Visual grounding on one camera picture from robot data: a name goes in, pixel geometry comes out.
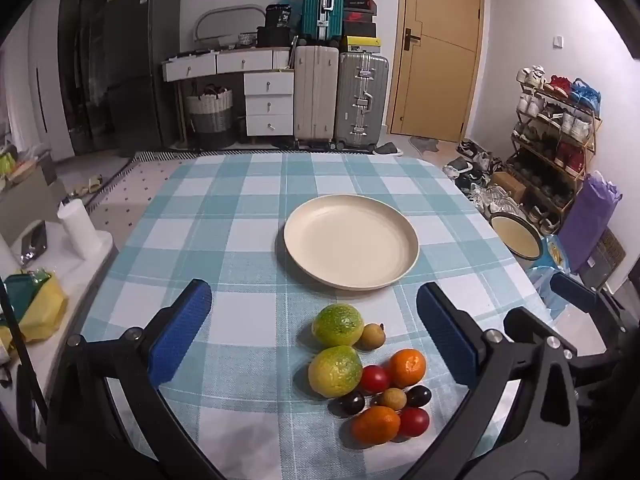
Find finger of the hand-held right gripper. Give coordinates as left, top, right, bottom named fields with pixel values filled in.
left=503, top=306, right=562, bottom=345
left=550, top=271, right=640, bottom=331

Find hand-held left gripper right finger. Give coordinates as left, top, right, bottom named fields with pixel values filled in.
left=405, top=281, right=583, bottom=480

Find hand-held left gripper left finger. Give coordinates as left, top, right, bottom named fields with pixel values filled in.
left=47, top=279, right=223, bottom=480

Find orange tangerine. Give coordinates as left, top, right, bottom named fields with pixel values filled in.
left=389, top=348, right=427, bottom=388
left=351, top=406, right=402, bottom=446

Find red cherry tomato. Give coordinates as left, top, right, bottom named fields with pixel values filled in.
left=357, top=365, right=392, bottom=396
left=398, top=407, right=431, bottom=437

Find green speckled round fruit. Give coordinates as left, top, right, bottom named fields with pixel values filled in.
left=311, top=304, right=364, bottom=348

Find yellow green round fruit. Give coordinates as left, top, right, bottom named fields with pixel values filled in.
left=307, top=345, right=363, bottom=399

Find cream round plate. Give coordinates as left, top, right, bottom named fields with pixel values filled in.
left=283, top=194, right=420, bottom=292

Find blue plastic bag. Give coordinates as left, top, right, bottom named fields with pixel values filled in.
left=530, top=260, right=571, bottom=321

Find brown longan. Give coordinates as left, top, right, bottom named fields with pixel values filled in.
left=377, top=388, right=407, bottom=410
left=358, top=323, right=387, bottom=351

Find purple bag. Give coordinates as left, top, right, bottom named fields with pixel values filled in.
left=557, top=172, right=623, bottom=273

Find round dark rimmed tray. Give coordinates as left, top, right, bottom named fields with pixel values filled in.
left=489, top=211, right=543, bottom=261

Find teal checkered tablecloth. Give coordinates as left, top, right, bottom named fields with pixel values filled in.
left=50, top=152, right=556, bottom=480

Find metal shoe rack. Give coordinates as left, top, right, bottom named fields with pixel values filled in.
left=505, top=82, right=603, bottom=233

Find small cardboard box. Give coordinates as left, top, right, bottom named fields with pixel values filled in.
left=490, top=171, right=528, bottom=201

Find yellow bag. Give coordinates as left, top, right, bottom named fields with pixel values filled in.
left=0, top=270, right=69, bottom=343

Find pile of shoes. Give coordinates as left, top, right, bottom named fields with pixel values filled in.
left=442, top=139, right=521, bottom=216

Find white paper roll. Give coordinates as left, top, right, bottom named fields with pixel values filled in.
left=56, top=199, right=101, bottom=261

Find dotted floor rug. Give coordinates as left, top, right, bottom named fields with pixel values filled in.
left=82, top=152, right=173, bottom=241

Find beige slippers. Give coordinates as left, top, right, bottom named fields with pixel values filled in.
left=67, top=175, right=103, bottom=198

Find rows of sneakers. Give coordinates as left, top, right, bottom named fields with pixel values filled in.
left=515, top=65, right=603, bottom=221

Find woven laundry basket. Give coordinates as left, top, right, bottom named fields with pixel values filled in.
left=184, top=87, right=235, bottom=150

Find silver suitcase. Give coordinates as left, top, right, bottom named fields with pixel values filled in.
left=334, top=51, right=390, bottom=153

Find white dresser with drawers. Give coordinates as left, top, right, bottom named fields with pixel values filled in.
left=161, top=47, right=296, bottom=138

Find beige suitcase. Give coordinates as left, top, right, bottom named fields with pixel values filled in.
left=292, top=44, right=341, bottom=148

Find dark grey refrigerator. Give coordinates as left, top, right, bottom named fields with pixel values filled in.
left=104, top=0, right=182, bottom=148

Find wooden door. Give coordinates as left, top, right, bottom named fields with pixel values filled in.
left=385, top=0, right=485, bottom=143

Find dark glass wardrobe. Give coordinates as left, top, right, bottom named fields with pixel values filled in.
left=57, top=0, right=121, bottom=156

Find yellow black box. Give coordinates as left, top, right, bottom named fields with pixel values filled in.
left=340, top=36, right=382, bottom=54

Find black bag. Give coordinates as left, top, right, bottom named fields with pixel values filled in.
left=256, top=25, right=293, bottom=48

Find black printed box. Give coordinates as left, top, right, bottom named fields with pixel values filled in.
left=265, top=4, right=293, bottom=31

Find teal suitcase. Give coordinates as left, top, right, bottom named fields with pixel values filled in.
left=301, top=0, right=346, bottom=43

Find black cable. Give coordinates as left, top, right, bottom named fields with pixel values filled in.
left=0, top=285, right=48, bottom=441

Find white oval mirror frame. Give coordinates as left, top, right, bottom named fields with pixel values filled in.
left=194, top=5, right=266, bottom=43

